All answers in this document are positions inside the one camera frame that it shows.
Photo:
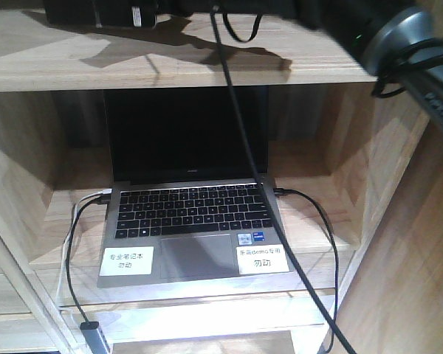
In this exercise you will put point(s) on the grey usb hub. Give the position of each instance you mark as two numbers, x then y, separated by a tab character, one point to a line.
95	339

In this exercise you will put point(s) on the white label sticker left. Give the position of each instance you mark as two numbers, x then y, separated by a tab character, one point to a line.
125	261

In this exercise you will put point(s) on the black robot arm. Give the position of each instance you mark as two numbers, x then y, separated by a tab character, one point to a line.
392	40

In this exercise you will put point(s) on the white label sticker right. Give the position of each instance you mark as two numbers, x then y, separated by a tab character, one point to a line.
264	259

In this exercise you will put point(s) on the white label sticker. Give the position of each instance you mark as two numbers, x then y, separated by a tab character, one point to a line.
125	261
264	259

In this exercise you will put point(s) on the wooden low shelf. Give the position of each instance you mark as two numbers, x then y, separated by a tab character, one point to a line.
376	166

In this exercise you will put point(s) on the grey laptop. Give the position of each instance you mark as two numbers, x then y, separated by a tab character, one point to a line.
189	180

